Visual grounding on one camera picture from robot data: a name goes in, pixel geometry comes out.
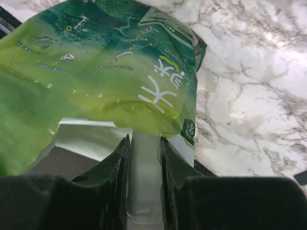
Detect clear plastic scoop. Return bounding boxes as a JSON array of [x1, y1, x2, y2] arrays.
[[126, 130, 164, 230]]

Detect green litter bag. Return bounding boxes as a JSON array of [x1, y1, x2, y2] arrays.
[[0, 0, 206, 176]]

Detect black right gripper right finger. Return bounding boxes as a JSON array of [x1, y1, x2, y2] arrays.
[[159, 138, 307, 230]]

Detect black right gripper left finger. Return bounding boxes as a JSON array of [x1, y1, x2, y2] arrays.
[[0, 137, 130, 230]]

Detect black bag clip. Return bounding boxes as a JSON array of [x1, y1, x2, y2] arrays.
[[294, 171, 307, 186]]

